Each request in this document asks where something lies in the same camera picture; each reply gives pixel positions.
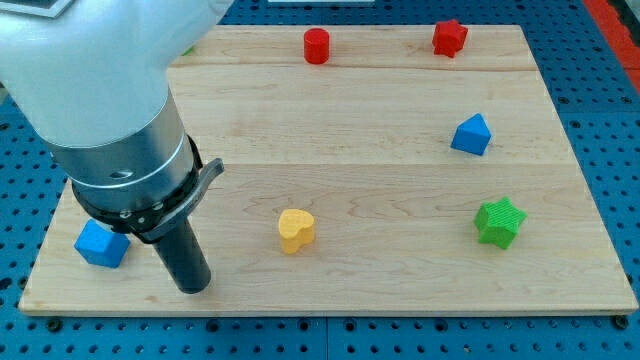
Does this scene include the red cylinder block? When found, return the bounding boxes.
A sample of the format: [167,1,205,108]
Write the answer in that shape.
[303,28,330,65]

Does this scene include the blue cube block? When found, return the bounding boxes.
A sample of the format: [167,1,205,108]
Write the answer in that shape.
[74,219,130,268]

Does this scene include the yellow heart block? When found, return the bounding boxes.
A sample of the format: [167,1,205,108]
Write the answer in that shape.
[278,209,315,254]

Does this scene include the wooden board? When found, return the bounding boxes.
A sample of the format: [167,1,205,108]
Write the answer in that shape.
[19,25,638,317]

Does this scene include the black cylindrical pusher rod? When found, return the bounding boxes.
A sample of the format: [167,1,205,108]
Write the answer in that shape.
[153,220,211,294]

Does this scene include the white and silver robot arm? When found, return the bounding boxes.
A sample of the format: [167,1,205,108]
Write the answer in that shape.
[1,0,229,294]

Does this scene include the green block behind arm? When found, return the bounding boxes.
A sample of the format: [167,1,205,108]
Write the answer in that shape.
[181,46,194,56]

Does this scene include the green star block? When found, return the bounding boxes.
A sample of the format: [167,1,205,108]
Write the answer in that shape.
[473,197,527,250]

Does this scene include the black clamp ring with lever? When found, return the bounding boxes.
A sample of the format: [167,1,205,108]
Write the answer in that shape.
[72,135,224,244]

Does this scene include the red star block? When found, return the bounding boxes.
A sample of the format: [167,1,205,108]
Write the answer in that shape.
[432,19,468,58]

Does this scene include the blue pentagon block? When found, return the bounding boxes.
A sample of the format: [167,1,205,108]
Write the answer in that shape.
[450,113,492,156]

